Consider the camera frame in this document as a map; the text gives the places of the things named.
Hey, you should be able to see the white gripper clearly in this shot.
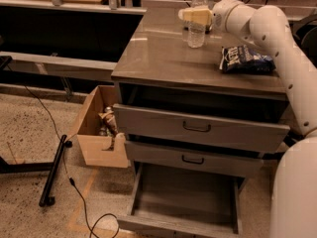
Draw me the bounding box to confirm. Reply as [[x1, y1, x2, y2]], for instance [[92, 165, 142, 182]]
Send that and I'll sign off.
[[178, 0, 242, 33]]

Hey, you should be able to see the clear plastic water bottle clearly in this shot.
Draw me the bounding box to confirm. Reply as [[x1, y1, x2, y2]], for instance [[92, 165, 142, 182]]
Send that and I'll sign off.
[[187, 0, 208, 49]]

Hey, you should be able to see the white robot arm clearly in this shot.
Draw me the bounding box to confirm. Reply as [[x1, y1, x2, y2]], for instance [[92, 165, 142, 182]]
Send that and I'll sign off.
[[178, 0, 317, 238]]

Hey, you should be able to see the grey drawer cabinet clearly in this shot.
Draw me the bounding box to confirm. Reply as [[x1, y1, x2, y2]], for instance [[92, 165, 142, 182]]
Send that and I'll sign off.
[[111, 7, 291, 171]]

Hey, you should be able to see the top grey drawer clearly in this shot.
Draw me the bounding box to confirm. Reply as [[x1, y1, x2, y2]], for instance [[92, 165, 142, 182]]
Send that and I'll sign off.
[[114, 104, 289, 153]]

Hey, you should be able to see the middle grey drawer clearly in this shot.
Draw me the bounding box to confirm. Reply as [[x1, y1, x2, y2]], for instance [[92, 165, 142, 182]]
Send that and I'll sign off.
[[125, 141, 264, 178]]

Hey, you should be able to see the bottom grey open drawer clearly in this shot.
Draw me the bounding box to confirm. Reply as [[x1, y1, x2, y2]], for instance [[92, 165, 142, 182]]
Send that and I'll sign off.
[[118, 164, 242, 238]]

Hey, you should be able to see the blue chip bag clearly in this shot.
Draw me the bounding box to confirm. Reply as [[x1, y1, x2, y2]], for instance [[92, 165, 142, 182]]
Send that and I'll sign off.
[[219, 45, 275, 74]]

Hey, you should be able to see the black chair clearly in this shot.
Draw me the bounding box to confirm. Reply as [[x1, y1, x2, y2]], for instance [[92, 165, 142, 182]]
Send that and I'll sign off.
[[292, 14, 317, 67]]

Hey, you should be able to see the brown trash in box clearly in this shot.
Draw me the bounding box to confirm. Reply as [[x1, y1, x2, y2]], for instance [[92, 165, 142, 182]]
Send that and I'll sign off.
[[98, 106, 118, 150]]

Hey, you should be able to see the cardboard box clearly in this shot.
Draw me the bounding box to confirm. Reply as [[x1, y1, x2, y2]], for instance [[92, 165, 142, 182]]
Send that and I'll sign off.
[[67, 85, 130, 168]]

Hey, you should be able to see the black table leg base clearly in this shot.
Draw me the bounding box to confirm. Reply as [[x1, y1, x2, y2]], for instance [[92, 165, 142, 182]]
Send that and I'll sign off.
[[39, 135, 72, 207]]

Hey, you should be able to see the black floor cable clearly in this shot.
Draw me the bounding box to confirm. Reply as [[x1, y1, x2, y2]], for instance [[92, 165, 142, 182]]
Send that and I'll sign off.
[[6, 62, 121, 238]]

